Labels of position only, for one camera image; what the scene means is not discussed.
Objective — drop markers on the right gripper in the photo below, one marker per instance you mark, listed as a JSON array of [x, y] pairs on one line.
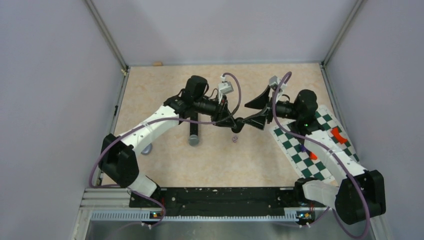
[[260, 102]]

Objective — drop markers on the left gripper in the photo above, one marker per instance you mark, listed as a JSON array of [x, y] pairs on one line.
[[219, 117]]

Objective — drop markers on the black earbud charging case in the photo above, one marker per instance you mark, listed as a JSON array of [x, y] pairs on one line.
[[239, 124]]

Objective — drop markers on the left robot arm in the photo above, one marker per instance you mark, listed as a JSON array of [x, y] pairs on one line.
[[118, 157]]

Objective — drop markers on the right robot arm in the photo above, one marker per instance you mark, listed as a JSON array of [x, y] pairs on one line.
[[360, 194]]

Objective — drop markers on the grey purple earbud case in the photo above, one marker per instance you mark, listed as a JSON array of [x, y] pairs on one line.
[[147, 150]]

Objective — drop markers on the black microphone grey head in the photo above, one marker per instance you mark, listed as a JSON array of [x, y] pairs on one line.
[[193, 139]]

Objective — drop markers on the purple chess piece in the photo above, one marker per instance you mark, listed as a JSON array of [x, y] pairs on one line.
[[303, 149]]

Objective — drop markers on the green white chessboard mat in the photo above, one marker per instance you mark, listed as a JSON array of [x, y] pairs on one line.
[[323, 167]]

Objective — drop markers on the red orange block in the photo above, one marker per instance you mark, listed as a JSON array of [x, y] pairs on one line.
[[337, 134]]

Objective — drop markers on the small wooden cork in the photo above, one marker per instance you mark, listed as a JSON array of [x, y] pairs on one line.
[[157, 64]]

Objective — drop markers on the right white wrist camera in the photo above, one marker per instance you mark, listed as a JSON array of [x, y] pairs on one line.
[[273, 84]]

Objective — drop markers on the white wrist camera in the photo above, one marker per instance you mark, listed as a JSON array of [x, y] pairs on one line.
[[224, 87], [273, 84]]

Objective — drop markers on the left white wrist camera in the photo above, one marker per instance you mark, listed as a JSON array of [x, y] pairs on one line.
[[224, 87]]

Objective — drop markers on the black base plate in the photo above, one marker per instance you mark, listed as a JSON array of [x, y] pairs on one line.
[[223, 201]]

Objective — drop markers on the aluminium frame rail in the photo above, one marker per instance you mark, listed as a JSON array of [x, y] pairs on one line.
[[105, 198]]

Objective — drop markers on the grey slotted cable duct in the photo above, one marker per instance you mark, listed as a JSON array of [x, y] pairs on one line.
[[148, 216]]

